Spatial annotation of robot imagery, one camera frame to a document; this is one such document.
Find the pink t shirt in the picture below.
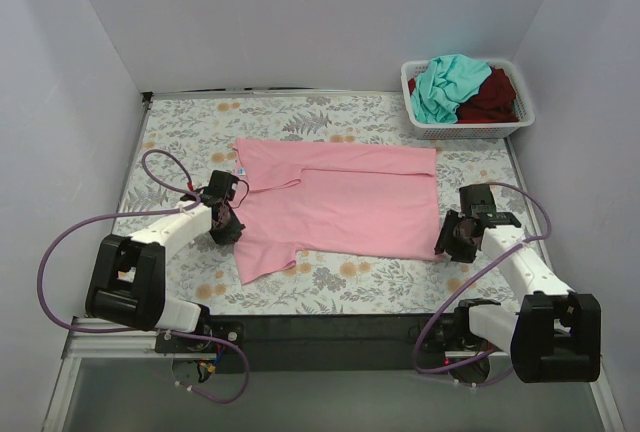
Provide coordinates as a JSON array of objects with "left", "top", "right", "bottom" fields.
[{"left": 234, "top": 139, "right": 440, "bottom": 284}]

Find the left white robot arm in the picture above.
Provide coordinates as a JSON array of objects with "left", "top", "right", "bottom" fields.
[{"left": 85, "top": 171, "right": 245, "bottom": 352}]

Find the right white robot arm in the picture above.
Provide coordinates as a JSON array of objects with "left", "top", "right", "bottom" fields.
[{"left": 435, "top": 184, "right": 601, "bottom": 383}]

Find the dark red t shirt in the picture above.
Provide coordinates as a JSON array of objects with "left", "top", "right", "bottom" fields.
[{"left": 409, "top": 67, "right": 518, "bottom": 124}]

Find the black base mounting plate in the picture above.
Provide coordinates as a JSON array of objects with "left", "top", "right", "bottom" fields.
[{"left": 154, "top": 314, "right": 501, "bottom": 386}]

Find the white plastic basket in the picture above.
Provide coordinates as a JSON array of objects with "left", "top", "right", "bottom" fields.
[{"left": 400, "top": 57, "right": 535, "bottom": 140}]

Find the teal t shirt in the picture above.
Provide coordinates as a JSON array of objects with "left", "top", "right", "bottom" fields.
[{"left": 411, "top": 54, "right": 492, "bottom": 124}]

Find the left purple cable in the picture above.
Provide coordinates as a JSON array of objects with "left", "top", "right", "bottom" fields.
[{"left": 38, "top": 149, "right": 251, "bottom": 406}]

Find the aluminium frame rail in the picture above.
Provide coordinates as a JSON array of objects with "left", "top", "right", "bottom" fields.
[{"left": 42, "top": 314, "right": 161, "bottom": 432}]

